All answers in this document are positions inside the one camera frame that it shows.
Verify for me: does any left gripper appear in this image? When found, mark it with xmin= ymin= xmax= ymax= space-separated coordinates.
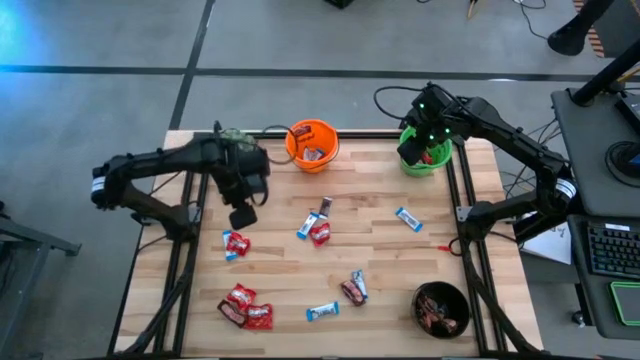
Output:
xmin=219 ymin=167 xmax=271 ymax=231

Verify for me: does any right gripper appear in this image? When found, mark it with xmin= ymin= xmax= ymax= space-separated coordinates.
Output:
xmin=398 ymin=117 xmax=459 ymax=167

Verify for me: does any brown red candy bar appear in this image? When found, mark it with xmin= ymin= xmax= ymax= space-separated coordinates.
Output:
xmin=217 ymin=299 xmax=248 ymax=329
xmin=340 ymin=279 xmax=367 ymax=307

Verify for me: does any green plastic bucket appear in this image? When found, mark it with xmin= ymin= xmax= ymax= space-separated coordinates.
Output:
xmin=397 ymin=124 xmax=454 ymax=178

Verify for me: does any green potted plant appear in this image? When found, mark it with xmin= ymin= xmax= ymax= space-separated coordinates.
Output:
xmin=219 ymin=127 xmax=259 ymax=151

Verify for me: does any orange plastic bucket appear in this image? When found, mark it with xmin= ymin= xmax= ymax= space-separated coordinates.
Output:
xmin=284 ymin=118 xmax=341 ymax=175

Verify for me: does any black desk leg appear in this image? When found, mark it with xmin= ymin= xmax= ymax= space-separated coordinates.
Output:
xmin=513 ymin=199 xmax=586 ymax=244

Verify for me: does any black round bowl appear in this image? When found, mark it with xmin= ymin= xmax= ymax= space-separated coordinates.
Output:
xmin=410 ymin=280 xmax=471 ymax=340

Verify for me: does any white paper sheet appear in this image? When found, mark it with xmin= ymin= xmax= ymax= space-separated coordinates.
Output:
xmin=520 ymin=222 xmax=574 ymax=266

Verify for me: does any grey desk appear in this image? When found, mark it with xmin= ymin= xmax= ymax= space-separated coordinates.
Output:
xmin=567 ymin=214 xmax=640 ymax=341
xmin=549 ymin=87 xmax=640 ymax=219

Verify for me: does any black stand leg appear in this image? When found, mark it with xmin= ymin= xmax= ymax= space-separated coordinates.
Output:
xmin=546 ymin=0 xmax=619 ymax=57

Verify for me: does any black pole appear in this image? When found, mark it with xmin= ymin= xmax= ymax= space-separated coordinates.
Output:
xmin=571 ymin=42 xmax=640 ymax=107

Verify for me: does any black round base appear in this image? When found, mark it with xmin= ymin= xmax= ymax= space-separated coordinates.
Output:
xmin=604 ymin=139 xmax=640 ymax=181

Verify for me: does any black metal cart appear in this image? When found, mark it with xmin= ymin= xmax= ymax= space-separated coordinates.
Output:
xmin=0 ymin=199 xmax=83 ymax=351

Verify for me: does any black backlit keyboard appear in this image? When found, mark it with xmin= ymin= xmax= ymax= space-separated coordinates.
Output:
xmin=587 ymin=222 xmax=640 ymax=281

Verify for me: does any green-edged black pad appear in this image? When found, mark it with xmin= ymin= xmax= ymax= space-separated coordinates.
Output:
xmin=608 ymin=280 xmax=640 ymax=327

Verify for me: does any black aluminium rig frame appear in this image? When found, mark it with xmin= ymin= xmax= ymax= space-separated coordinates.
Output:
xmin=107 ymin=118 xmax=547 ymax=359

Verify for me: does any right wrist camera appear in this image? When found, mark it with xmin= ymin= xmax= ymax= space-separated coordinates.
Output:
xmin=410 ymin=83 xmax=451 ymax=121

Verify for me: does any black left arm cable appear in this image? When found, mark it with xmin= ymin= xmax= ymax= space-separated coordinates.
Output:
xmin=252 ymin=123 xmax=300 ymax=166

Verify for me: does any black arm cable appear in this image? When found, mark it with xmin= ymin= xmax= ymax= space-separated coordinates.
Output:
xmin=372 ymin=85 xmax=419 ymax=123
xmin=252 ymin=123 xmax=300 ymax=166

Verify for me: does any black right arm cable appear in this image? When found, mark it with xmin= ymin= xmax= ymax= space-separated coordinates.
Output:
xmin=372 ymin=85 xmax=419 ymax=123

